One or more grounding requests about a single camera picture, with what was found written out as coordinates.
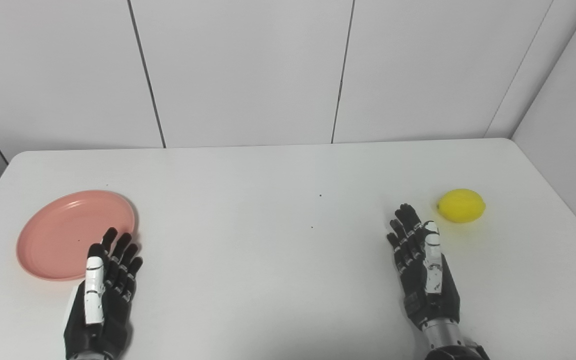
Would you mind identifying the pink round plate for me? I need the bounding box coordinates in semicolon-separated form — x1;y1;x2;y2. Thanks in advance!
16;190;137;281

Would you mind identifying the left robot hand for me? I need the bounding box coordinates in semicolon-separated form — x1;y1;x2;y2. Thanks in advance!
63;227;144;360

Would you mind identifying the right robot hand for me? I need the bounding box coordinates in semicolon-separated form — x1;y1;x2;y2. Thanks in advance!
386;203;461;332

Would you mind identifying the yellow lemon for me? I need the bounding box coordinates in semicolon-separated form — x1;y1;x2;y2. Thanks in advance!
436;188;487;224

